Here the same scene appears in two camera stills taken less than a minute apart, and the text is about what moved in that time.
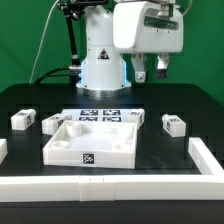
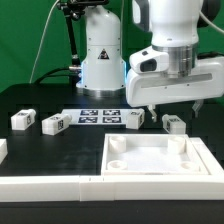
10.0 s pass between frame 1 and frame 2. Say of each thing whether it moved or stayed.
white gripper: moved
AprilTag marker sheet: stayed
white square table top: moved
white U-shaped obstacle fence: stayed
